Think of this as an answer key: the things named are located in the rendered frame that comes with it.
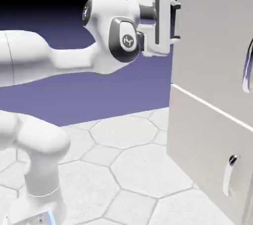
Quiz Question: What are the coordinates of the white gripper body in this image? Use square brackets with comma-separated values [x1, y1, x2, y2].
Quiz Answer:
[142, 0, 172, 57]

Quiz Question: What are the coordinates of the white painted cabinet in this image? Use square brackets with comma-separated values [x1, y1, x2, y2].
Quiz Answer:
[166, 0, 253, 225]

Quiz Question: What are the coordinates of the white cabinet door, long handle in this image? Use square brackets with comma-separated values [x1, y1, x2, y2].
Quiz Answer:
[170, 0, 253, 127]

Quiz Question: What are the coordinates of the long curved silver handle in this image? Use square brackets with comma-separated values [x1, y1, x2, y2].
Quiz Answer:
[242, 38, 253, 94]

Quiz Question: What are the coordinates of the white cabinet door, short handle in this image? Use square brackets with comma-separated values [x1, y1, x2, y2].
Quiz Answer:
[166, 85, 253, 225]

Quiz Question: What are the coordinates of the short curved silver handle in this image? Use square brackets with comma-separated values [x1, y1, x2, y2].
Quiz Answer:
[222, 154, 241, 198]

